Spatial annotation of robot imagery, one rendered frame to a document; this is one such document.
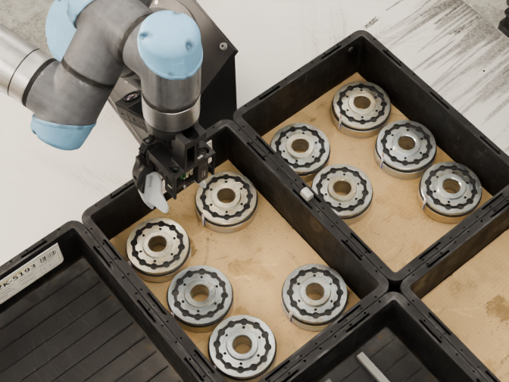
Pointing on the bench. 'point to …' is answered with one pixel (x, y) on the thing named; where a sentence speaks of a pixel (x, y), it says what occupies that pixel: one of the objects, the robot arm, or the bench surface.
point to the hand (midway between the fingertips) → (164, 189)
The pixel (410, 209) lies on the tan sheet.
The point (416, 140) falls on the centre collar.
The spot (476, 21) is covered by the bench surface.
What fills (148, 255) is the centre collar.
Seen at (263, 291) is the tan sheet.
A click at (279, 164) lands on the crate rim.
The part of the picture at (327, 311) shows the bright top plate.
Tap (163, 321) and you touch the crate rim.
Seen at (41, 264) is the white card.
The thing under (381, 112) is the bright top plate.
